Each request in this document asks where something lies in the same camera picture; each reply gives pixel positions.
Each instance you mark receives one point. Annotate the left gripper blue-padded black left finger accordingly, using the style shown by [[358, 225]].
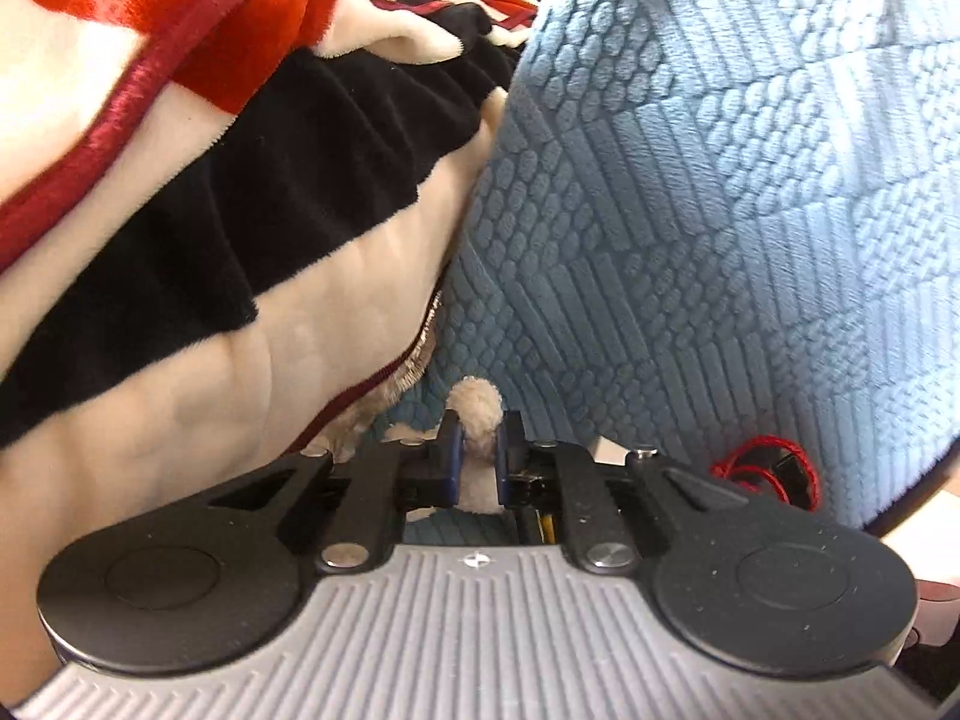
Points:
[[385, 482]]

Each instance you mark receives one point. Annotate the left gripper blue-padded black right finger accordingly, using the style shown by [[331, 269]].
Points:
[[562, 480]]

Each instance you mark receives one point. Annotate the white fluffy plush item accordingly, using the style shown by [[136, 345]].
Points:
[[476, 419]]

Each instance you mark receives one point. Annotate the blue textured chair cover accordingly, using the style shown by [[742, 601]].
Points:
[[707, 220]]

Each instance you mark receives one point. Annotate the striped red white black blanket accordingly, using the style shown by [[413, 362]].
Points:
[[224, 223]]

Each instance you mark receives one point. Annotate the pink open cardboard box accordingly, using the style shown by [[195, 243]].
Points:
[[928, 542]]

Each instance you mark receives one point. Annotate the yellow-handled screwdriver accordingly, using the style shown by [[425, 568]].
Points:
[[547, 529]]

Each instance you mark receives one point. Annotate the red black cable gadget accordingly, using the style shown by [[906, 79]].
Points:
[[776, 466]]

